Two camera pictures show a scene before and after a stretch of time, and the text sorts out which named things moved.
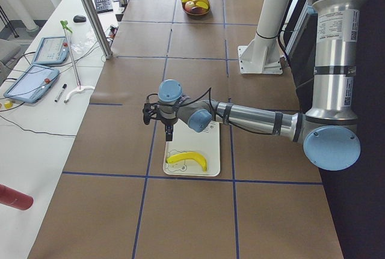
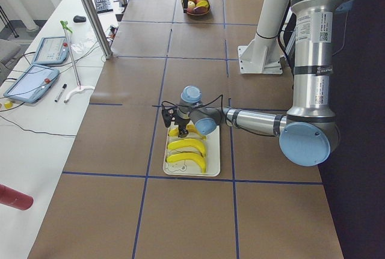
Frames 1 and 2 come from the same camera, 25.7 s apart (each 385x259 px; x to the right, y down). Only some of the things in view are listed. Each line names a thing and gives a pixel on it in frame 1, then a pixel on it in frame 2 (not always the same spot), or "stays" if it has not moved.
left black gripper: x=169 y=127 → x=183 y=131
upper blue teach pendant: x=52 y=50 stays
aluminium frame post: x=105 y=46 stays
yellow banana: x=187 y=155 stays
